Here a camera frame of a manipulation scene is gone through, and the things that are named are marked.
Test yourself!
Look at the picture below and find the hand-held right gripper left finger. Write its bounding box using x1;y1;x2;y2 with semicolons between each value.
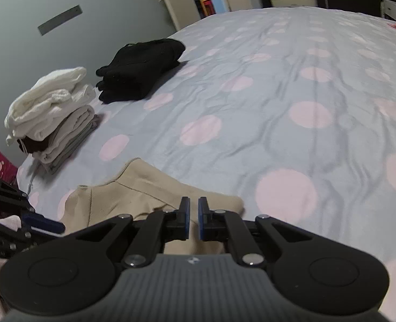
75;196;190;269

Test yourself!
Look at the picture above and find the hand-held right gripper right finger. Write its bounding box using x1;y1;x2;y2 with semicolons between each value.
198;196;315;269

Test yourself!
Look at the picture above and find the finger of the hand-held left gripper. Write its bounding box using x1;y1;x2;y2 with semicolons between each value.
0;170;34;213
0;212;66;255

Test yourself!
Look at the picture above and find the beige sweater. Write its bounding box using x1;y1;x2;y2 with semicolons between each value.
59;158;245;256

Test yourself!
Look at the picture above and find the stack of folded light clothes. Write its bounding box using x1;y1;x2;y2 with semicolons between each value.
6;84;97;147

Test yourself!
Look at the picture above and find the dark maroon folded garment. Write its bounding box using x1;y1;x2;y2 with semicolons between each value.
17;135;50;155

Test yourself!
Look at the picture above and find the grey folded garment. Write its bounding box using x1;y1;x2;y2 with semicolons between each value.
46;114;104;175

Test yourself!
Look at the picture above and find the light beige folded garment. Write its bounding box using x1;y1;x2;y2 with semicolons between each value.
33;105;97;165

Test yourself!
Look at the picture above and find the white knit folded garment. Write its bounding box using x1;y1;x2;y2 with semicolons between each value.
4;66;88;129

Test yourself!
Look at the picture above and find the blue bedsheet with pink dots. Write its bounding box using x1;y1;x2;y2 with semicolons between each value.
17;5;396;322

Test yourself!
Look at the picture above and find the black folded garment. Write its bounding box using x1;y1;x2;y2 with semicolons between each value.
96;38;187;104

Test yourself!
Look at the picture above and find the orange box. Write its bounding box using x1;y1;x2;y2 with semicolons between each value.
200;0;216;19

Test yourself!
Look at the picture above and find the cream door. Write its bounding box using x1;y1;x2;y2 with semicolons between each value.
150;0;203;31

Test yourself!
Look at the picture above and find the grey wall plate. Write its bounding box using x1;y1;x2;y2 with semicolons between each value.
37;5;84;36

